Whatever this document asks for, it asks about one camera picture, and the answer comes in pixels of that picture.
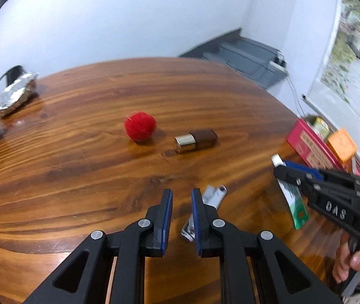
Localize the orange cube toy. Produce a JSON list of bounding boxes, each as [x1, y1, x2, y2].
[[326, 128, 357, 165]]

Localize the black chair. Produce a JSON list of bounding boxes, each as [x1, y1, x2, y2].
[[0, 65, 24, 102]]

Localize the red ball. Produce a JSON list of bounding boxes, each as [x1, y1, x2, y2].
[[124, 112, 157, 142]]

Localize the silver nail clipper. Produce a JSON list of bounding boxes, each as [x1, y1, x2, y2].
[[180, 184, 228, 242]]

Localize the brown lipstick tube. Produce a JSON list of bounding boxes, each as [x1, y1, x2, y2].
[[174, 129, 218, 153]]

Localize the white squeeze tube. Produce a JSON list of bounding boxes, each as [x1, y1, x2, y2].
[[270, 153, 310, 231]]

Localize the person's right hand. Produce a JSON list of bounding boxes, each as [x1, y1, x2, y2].
[[332, 232, 360, 283]]

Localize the foil tray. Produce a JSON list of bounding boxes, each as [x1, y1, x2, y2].
[[0, 65, 38, 118]]

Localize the white door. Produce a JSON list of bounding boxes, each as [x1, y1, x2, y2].
[[241, 0, 296, 50]]

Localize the yellow cardboard box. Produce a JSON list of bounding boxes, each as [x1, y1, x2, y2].
[[312, 117, 330, 140]]

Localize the white power strip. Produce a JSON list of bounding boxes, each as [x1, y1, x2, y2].
[[268, 61, 287, 73]]

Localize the hanging scroll painting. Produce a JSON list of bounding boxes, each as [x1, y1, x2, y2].
[[305, 0, 360, 127]]

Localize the pink tin box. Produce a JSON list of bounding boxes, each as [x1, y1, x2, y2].
[[286, 116, 360, 176]]

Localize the grey stairs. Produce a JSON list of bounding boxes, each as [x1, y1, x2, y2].
[[198, 36, 288, 89]]

